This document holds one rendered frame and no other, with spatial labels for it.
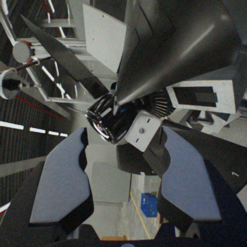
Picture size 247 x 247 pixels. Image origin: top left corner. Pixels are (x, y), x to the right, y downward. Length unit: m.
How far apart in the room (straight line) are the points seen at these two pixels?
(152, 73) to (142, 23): 0.06
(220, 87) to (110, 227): 14.31
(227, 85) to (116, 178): 7.29
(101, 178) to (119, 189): 1.08
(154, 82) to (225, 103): 0.18
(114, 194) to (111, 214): 6.27
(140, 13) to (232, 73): 0.19
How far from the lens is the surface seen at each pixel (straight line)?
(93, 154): 12.46
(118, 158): 0.57
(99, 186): 7.57
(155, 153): 0.36
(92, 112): 0.35
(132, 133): 0.37
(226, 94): 0.30
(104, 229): 14.54
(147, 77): 0.17
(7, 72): 0.41
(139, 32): 0.19
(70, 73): 0.40
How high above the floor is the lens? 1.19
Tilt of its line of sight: 4 degrees down
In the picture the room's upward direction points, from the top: 84 degrees counter-clockwise
